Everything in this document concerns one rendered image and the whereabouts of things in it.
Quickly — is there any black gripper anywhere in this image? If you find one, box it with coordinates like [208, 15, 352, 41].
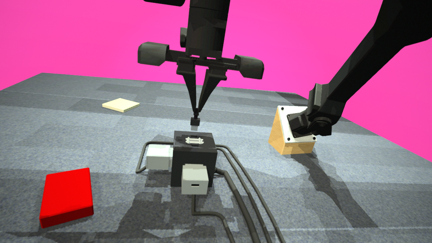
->
[137, 7, 265, 112]

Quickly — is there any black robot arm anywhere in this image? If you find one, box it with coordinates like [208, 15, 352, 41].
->
[189, 0, 432, 138]

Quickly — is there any pale yellow flat square tile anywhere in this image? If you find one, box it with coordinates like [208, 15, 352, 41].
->
[102, 98, 139, 113]

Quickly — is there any red block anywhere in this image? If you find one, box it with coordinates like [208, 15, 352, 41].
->
[39, 168, 94, 228]

